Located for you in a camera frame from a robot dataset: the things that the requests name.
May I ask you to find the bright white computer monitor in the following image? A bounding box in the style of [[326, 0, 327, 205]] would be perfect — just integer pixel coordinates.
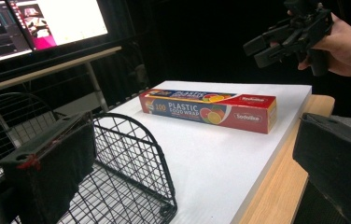
[[7, 0, 110, 51]]

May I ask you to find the white board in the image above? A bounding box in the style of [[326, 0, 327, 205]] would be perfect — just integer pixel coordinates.
[[106, 80, 314, 224]]

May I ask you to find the red and blue plastic wrap box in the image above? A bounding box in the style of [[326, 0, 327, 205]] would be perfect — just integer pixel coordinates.
[[138, 88, 278, 135]]

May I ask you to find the wooden monitor shelf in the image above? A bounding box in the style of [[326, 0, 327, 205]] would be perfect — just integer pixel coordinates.
[[0, 46, 123, 96]]

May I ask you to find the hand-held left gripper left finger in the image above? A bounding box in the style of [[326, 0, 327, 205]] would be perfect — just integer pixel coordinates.
[[0, 111, 97, 224]]

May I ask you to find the metal shelf leg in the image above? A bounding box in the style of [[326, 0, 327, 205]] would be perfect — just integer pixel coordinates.
[[84, 62, 110, 113]]

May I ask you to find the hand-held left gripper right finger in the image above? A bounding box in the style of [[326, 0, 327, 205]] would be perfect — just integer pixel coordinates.
[[292, 112, 351, 224]]

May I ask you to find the black wire basket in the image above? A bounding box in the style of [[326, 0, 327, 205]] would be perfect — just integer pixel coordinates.
[[0, 91, 178, 224]]

